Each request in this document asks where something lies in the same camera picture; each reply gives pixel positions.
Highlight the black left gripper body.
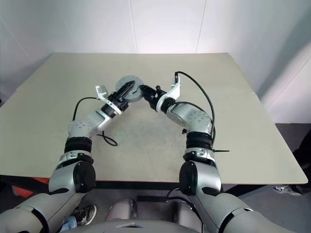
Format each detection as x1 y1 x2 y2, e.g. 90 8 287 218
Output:
108 93 129 111

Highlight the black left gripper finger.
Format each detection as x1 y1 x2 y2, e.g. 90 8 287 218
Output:
117 82 135 98
120 83 136 101

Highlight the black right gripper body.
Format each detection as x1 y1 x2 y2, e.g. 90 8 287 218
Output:
148 85 168 111

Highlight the grey round motor lid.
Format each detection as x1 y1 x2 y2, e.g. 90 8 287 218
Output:
115 75 144 97

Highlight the grey rounded hump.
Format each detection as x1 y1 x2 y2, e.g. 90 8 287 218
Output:
106 198 138 221

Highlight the black patterned sneaker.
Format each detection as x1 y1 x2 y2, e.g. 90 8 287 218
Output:
72 205 97 225

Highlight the grey robot chest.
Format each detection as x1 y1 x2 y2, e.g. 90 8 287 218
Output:
80 218 219 233

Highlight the orange object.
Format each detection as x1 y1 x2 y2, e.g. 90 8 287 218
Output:
11 177 51 198

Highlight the blue jeans leg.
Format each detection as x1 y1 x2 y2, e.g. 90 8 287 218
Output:
59 216 78 233

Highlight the grey sneaker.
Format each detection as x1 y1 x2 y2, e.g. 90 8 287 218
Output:
273 184 303 196

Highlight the black bulky object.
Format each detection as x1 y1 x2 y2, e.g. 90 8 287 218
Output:
292 130 311 195

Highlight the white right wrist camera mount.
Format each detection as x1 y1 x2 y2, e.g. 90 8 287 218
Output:
155 76 182 114

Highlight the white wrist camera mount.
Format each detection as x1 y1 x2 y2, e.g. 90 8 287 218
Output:
94 84 122 115
155 76 182 114

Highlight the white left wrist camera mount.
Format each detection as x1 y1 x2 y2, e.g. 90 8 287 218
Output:
94 84 122 115

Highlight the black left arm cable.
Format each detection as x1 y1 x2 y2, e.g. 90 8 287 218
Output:
72 97 119 147

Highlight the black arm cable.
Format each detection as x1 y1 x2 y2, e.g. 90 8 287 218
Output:
174 70 217 146
72 97 119 147

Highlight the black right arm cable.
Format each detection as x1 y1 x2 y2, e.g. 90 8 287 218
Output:
174 70 217 146

